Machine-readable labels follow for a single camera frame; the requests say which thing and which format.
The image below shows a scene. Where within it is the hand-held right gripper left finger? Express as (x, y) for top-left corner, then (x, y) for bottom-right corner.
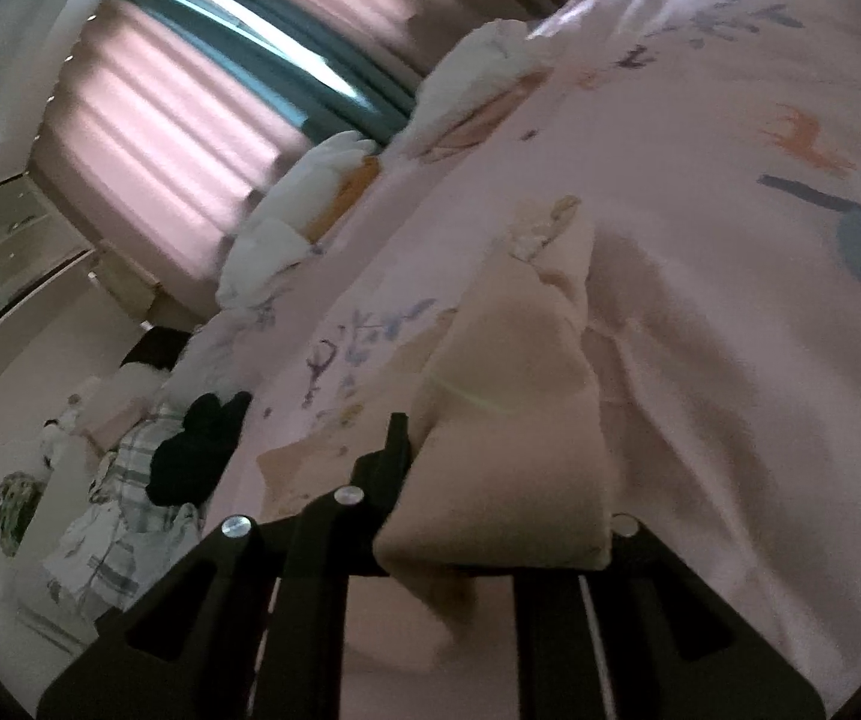
(35, 412), (412, 720)

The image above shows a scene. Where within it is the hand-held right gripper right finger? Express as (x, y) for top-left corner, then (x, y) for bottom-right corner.
(516, 514), (827, 720)

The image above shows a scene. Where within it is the pink printed bed cover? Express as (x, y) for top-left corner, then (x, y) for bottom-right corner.
(175, 0), (861, 698)

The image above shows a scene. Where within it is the pink curtain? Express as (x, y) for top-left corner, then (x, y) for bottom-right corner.
(29, 0), (476, 293)

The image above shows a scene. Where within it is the black cloth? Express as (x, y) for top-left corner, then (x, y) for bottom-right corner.
(146, 391), (253, 507)

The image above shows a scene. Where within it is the plaid cloth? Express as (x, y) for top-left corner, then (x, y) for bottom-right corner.
(44, 405), (206, 608)

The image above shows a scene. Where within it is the cream cartoon print garment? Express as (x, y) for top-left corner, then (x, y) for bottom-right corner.
(257, 195), (615, 676)

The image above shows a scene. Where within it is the green patterned bag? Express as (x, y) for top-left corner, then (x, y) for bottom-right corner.
(0, 471), (45, 556)

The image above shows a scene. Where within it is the beige pleated cloth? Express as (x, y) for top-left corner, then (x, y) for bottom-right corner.
(96, 251), (157, 316)

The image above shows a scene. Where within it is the white and orange pillow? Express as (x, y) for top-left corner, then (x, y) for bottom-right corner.
(218, 131), (386, 308)

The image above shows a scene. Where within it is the white folded cloth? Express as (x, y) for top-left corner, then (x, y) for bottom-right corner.
(407, 19), (551, 136)

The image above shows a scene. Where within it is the teal curtain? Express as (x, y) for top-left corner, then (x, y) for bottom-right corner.
(111, 0), (420, 143)

